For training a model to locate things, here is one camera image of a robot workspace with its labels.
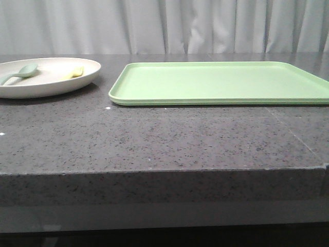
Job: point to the yellow plastic fork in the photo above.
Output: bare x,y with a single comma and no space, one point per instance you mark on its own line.
76,72

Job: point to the cream round plate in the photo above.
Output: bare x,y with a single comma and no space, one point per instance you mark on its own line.
47,80

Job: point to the light green serving tray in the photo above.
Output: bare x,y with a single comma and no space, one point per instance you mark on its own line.
217,83

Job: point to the pale green plastic spoon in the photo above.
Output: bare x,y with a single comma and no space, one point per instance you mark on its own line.
25,72

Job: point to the white pleated curtain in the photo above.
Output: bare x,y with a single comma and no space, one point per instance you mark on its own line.
163,27

